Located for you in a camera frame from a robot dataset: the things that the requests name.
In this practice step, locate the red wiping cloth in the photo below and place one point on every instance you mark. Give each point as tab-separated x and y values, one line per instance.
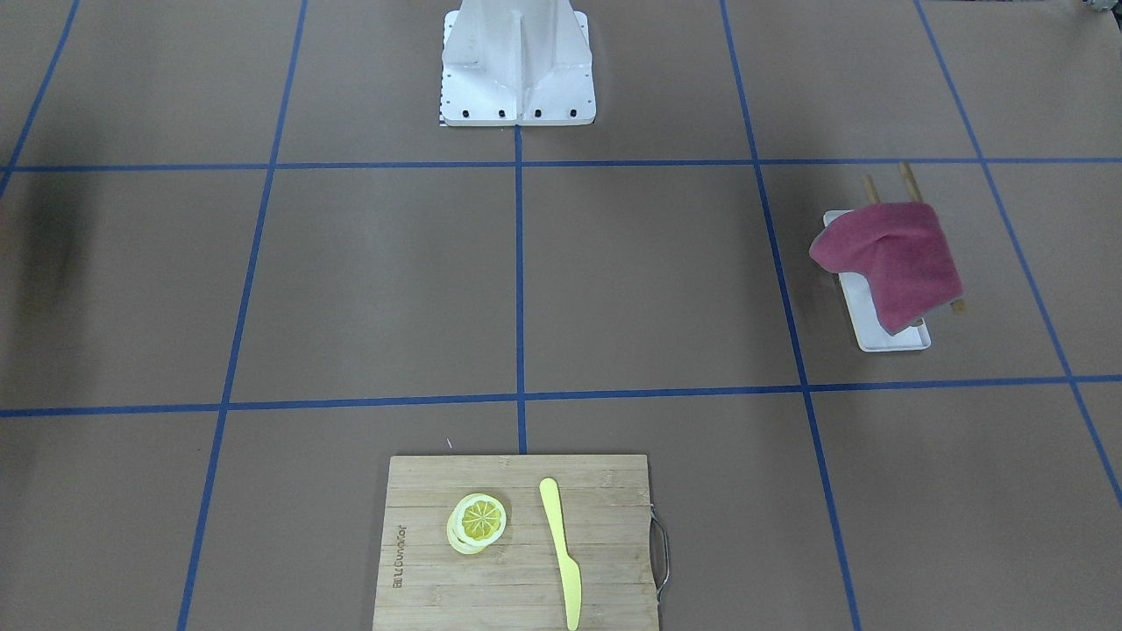
903	258

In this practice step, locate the yellow plastic knife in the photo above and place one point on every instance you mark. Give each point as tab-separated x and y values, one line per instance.
568	568

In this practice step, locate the yellow lemon slices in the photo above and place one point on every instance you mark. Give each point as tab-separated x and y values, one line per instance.
476	522

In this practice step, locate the bamboo cutting board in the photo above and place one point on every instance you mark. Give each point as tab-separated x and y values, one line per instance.
423	584

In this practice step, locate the white rectangular tray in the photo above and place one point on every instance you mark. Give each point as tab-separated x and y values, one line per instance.
885	329

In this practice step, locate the wooden chopstick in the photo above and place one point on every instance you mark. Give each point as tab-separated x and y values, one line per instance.
870	190
958	306

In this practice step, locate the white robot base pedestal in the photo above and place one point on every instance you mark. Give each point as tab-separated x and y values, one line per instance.
508	63

